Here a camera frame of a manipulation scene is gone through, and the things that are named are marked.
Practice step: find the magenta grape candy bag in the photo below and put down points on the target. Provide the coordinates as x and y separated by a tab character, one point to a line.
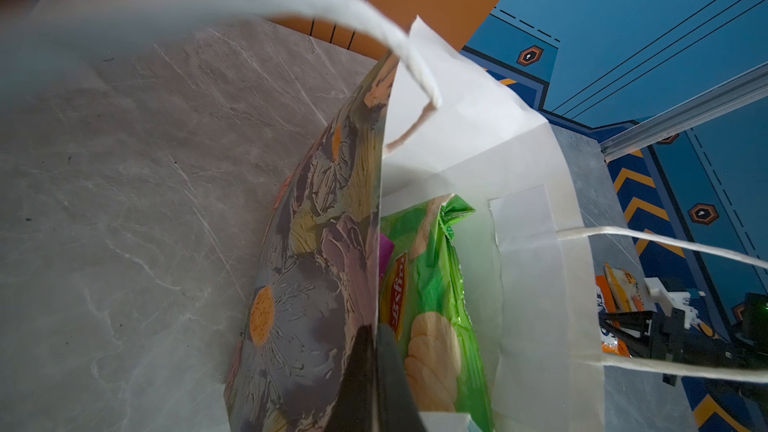
386	249

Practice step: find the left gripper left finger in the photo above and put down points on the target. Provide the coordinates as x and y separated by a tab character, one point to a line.
353	409

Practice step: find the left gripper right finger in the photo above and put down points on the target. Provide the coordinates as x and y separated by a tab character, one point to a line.
396	408

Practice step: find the yellow orange snack packet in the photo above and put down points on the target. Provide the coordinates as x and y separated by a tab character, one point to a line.
625	289

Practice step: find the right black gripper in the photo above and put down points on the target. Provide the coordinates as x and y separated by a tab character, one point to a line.
740	357

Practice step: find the large green chips bag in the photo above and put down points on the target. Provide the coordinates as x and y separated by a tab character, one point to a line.
422	299

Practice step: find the floral white paper bag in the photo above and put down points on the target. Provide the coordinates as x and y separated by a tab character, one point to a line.
191	200

